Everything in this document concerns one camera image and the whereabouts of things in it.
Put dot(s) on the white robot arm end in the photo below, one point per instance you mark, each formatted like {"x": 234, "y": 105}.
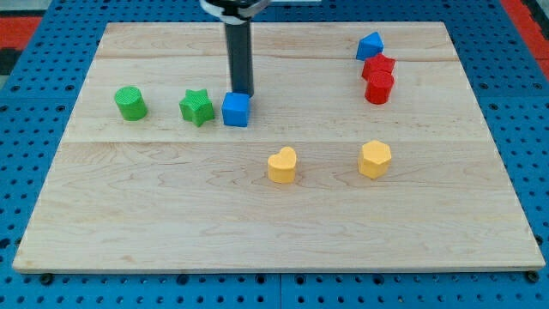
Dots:
{"x": 234, "y": 12}

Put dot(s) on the yellow hexagon block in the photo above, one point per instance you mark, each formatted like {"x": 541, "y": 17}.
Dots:
{"x": 374, "y": 159}

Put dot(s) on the blue triangle block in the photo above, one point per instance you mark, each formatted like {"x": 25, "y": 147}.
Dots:
{"x": 369, "y": 46}

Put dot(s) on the yellow heart block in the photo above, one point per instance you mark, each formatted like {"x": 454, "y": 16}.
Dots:
{"x": 282, "y": 166}

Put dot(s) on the blue cube block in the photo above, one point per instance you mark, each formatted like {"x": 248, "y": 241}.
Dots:
{"x": 236, "y": 109}

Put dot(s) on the green star block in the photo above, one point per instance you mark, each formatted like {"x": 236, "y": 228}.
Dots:
{"x": 196, "y": 107}

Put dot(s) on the red cylinder block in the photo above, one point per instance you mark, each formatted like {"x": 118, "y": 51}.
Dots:
{"x": 379, "y": 86}

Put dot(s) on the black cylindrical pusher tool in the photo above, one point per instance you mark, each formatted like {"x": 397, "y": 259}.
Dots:
{"x": 239, "y": 52}

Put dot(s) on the wooden board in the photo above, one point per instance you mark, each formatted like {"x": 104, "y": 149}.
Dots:
{"x": 160, "y": 195}

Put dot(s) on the red star block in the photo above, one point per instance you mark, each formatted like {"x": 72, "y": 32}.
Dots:
{"x": 379, "y": 62}

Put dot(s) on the green cylinder block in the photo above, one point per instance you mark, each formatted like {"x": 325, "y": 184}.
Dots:
{"x": 130, "y": 103}

